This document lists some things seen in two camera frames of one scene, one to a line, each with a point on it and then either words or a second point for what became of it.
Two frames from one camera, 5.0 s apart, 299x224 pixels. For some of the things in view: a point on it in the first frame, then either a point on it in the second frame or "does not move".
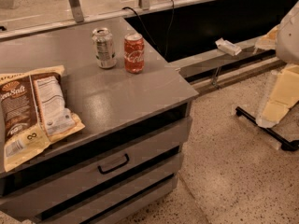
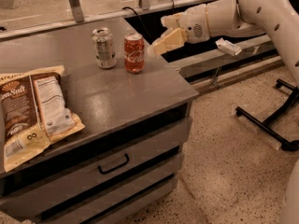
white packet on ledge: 227,47 does not move
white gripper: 289,37 → 193,22
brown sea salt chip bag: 33,112 does not move
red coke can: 134,51 does not move
